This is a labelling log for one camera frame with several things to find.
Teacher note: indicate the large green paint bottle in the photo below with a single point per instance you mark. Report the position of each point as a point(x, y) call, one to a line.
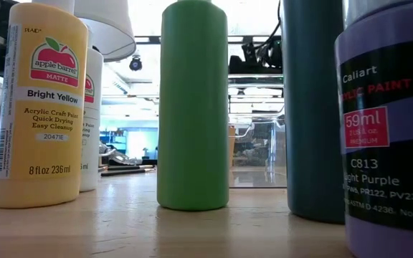
point(192, 107)

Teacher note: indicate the orange black paintbrush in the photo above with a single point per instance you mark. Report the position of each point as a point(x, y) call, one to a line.
point(120, 172)
point(131, 167)

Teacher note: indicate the small light purple paint bottle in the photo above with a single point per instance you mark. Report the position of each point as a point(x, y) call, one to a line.
point(389, 143)

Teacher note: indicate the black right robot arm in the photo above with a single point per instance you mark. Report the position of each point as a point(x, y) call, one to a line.
point(269, 53)

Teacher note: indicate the large dark teal paint bottle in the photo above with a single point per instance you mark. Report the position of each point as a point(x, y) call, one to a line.
point(312, 107)

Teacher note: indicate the large yellow paint bottle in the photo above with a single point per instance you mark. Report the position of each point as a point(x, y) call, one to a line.
point(41, 143)

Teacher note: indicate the large white paint bottle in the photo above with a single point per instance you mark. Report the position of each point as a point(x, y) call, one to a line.
point(92, 143)

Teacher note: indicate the black ceiling spotlight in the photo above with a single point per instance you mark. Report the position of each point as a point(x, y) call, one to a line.
point(135, 63)

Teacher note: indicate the clear plastic bin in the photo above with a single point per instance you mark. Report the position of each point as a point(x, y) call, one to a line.
point(260, 175)

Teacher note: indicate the black aluminium rig frame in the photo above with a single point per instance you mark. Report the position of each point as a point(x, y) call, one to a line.
point(151, 162)

